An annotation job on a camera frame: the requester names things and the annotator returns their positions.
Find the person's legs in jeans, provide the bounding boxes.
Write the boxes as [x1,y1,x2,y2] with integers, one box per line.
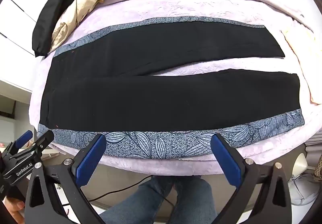
[99,176,218,224]

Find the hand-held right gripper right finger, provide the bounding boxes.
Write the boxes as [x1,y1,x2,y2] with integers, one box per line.
[211,134,292,224]

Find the lavender plush blanket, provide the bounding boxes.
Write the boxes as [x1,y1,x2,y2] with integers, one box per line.
[29,0,322,176]

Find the beige padded jacket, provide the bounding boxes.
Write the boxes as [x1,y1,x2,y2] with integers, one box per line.
[49,0,141,54]

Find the person's left hand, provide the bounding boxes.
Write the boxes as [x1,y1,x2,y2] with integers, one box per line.
[4,198,26,221]

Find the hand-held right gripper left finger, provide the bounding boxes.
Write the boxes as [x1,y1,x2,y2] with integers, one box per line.
[24,134,107,224]

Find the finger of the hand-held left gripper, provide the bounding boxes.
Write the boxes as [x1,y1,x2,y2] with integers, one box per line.
[12,130,55,161]
[4,130,33,157]

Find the black cable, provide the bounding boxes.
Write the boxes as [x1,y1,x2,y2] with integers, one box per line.
[89,176,175,208]

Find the black garment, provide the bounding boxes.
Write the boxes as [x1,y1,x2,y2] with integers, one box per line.
[32,0,101,58]

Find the peach cloth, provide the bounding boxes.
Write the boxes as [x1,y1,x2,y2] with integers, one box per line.
[281,24,322,106]

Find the white fan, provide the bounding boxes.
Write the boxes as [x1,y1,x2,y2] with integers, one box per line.
[287,153,320,205]

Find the black pants with floral stripe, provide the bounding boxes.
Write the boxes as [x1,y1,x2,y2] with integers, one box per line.
[37,16,305,159]

